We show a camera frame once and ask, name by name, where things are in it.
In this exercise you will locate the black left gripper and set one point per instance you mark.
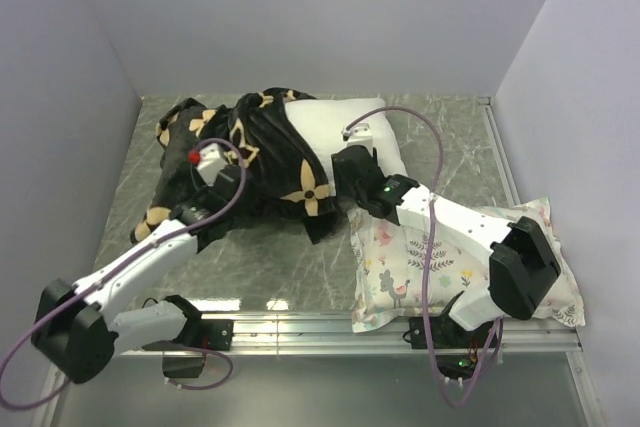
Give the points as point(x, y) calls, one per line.
point(204, 188)

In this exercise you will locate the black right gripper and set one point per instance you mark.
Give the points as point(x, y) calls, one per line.
point(343, 188)

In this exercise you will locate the black floral plush pillowcase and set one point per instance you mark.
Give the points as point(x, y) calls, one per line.
point(292, 181)

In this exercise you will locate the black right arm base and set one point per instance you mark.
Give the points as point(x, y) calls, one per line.
point(447, 334)

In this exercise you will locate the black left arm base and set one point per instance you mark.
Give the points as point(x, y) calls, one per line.
point(202, 349)

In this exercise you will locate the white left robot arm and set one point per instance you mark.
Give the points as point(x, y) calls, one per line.
point(81, 326)

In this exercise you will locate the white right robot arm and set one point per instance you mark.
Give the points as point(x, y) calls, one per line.
point(520, 261)

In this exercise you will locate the white animal print pillow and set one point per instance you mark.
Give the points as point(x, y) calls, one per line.
point(390, 261)

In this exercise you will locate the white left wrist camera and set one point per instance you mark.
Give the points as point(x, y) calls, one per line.
point(206, 163)

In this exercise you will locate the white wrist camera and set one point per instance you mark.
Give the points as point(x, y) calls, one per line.
point(359, 134)
point(206, 163)

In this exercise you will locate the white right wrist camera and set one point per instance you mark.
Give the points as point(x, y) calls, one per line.
point(359, 134)

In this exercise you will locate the aluminium side rail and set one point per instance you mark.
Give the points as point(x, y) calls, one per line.
point(505, 173)

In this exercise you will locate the aluminium mounting rail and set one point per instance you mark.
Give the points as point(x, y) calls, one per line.
point(281, 333)

